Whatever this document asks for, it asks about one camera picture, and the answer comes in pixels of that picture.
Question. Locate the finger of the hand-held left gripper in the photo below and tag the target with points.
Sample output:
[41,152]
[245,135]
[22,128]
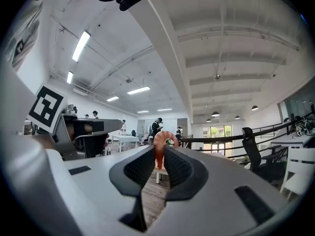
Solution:
[108,125]

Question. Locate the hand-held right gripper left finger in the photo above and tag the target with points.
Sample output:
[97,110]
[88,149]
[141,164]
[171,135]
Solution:
[98,181]

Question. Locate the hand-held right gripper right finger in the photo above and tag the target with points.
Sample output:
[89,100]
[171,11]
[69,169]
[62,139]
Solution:
[216,188]

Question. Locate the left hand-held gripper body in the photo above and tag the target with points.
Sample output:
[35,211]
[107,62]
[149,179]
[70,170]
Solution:
[46,106]

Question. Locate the orange shrimp toy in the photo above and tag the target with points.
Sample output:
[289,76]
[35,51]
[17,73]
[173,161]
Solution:
[159,141]

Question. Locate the white table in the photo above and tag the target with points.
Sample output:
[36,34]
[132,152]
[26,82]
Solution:
[125,139]

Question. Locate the black metal railing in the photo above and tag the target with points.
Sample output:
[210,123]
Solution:
[221,138]

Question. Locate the black office chair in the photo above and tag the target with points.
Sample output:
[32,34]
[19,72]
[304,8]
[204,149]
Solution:
[253,154]

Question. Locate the large glass window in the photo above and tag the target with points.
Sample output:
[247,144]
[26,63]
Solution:
[217,136]

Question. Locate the beige printed sweatshirt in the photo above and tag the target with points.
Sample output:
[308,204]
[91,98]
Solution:
[23,40]

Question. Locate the group of ceiling light panels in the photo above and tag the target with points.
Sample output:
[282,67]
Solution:
[81,45]

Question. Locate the white chair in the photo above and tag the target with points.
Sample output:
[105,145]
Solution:
[299,171]

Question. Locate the white desk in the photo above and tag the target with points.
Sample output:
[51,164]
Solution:
[292,139]

